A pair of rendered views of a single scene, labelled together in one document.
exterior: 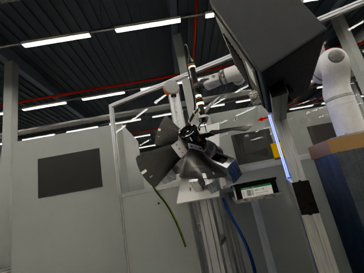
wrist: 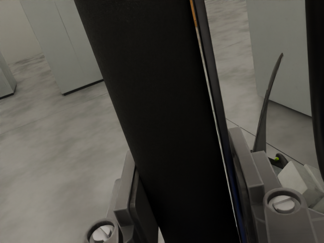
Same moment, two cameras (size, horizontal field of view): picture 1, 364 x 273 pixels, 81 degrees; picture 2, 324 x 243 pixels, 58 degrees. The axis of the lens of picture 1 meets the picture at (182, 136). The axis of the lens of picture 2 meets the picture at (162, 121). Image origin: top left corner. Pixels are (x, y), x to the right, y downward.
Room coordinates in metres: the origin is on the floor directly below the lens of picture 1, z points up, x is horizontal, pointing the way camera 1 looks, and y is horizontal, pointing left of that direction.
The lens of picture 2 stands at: (1.19, -0.24, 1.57)
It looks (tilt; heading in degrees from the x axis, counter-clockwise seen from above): 27 degrees down; 77
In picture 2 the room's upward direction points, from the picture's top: 17 degrees counter-clockwise
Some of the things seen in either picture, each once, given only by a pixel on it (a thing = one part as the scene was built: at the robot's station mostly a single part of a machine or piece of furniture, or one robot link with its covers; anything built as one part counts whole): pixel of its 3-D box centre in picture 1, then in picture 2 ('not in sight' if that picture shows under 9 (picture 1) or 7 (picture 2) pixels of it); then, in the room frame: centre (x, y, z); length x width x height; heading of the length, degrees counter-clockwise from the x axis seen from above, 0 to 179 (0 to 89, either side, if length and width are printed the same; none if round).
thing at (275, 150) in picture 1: (281, 151); not in sight; (1.35, -0.59, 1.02); 0.16 x 0.10 x 0.11; 158
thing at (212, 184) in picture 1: (212, 182); not in sight; (1.22, -0.12, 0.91); 0.12 x 0.08 x 0.12; 158
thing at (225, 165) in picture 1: (224, 166); not in sight; (1.22, -0.20, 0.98); 0.20 x 0.16 x 0.20; 158
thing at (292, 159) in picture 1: (287, 144); not in sight; (0.58, -0.28, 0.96); 0.03 x 0.03 x 0.20; 68
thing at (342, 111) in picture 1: (345, 117); not in sight; (1.02, -0.80, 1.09); 0.19 x 0.19 x 0.18
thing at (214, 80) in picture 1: (213, 80); not in sight; (1.17, -0.25, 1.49); 0.11 x 0.10 x 0.07; 68
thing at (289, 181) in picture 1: (294, 187); not in sight; (0.98, -0.44, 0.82); 0.90 x 0.04 x 0.08; 158
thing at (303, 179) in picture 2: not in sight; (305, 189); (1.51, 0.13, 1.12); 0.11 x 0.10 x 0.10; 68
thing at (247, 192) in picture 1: (252, 189); not in sight; (0.98, -0.26, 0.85); 0.22 x 0.17 x 0.07; 172
